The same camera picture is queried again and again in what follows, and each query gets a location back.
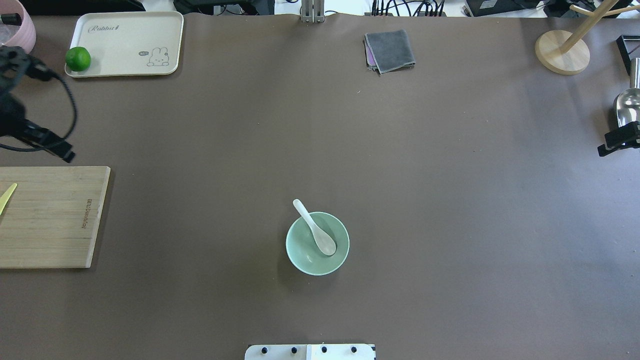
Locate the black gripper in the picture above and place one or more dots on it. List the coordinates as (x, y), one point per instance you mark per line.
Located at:
(10, 111)

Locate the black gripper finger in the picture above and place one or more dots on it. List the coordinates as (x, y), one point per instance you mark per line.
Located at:
(622, 138)

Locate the light green bowl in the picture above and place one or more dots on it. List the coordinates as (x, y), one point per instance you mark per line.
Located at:
(303, 251)

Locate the white plastic spoon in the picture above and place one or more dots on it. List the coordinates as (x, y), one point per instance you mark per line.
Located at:
(323, 241)

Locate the pink ribbed bowl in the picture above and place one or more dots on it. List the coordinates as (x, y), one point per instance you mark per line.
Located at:
(22, 35)

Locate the metal scoop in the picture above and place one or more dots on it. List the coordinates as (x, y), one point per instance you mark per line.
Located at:
(627, 103)

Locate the yellow plastic knife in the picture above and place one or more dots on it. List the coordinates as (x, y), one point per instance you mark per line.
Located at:
(4, 199)

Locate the bamboo cutting board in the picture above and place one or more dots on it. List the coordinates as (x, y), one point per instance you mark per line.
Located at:
(52, 219)

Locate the green lime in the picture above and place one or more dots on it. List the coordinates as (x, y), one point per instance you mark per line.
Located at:
(78, 59)

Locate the wooden mug tree stand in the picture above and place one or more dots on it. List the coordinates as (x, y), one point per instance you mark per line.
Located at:
(564, 52)

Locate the cream rabbit tray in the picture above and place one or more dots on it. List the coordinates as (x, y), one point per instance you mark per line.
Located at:
(141, 43)

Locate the grey folded cloth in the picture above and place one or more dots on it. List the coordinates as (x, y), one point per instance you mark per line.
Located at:
(386, 52)

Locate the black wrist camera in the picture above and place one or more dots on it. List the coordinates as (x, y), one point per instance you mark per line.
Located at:
(15, 63)

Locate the aluminium frame post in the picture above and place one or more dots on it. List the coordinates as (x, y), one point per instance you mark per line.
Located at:
(312, 11)

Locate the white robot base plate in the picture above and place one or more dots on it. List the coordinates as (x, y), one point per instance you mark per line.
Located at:
(319, 351)

